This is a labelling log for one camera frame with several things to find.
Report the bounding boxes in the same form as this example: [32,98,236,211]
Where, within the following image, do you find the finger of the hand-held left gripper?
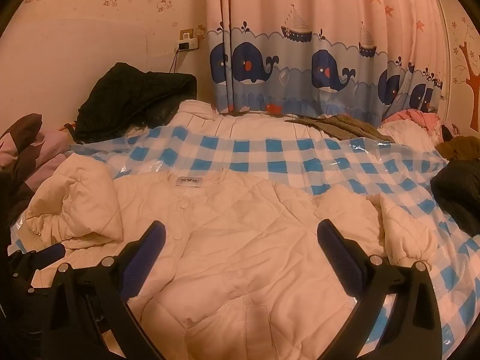
[9,243,67,272]

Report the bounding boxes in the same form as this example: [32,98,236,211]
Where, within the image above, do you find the olive grey cloth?
[287,113,398,143]

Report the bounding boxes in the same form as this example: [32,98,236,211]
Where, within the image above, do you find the purple and brown folded cloth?
[0,113,76,226]

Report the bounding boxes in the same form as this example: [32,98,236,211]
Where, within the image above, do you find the whale print curtain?
[204,0,451,124]

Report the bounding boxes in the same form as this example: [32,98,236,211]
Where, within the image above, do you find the cream quilted jacket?
[24,163,439,360]

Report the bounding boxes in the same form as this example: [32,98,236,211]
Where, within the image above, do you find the dark olive cloth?
[437,135,480,162]

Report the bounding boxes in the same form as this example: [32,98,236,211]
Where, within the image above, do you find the pink cloth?
[382,108,443,132]

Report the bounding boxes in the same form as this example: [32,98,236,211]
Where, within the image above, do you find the black padded jacket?
[75,62,198,143]

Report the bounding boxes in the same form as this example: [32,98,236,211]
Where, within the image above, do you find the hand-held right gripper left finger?
[40,220,167,360]

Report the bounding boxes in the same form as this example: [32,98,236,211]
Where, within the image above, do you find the blue checked plastic sheet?
[7,125,480,346]

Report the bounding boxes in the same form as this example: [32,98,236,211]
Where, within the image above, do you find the black cloth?
[430,159,480,237]

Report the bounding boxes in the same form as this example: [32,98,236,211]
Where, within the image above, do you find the white bed quilt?
[165,99,319,139]

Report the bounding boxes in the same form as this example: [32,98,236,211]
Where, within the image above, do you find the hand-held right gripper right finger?
[317,219,443,360]

